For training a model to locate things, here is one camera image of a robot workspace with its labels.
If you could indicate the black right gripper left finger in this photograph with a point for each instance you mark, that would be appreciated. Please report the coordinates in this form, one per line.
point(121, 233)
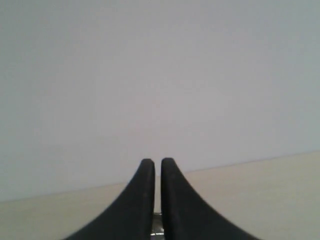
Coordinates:
point(130, 216)

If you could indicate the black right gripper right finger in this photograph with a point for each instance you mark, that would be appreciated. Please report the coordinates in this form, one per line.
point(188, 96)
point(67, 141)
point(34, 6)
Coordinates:
point(186, 215)

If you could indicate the ribbed stainless steel bowl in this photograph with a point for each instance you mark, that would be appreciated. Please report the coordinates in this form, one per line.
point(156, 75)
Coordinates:
point(157, 231)

